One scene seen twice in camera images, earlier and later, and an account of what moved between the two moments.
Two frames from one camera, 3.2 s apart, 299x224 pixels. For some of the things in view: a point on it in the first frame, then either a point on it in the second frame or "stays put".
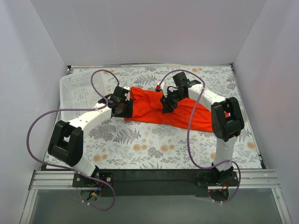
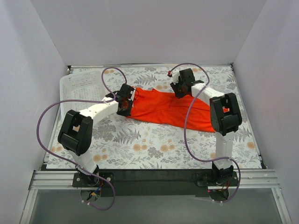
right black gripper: (168, 104) to (178, 87)
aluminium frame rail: (247, 179) stays put
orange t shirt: (147, 106) stays put
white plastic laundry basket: (80, 90) stays put
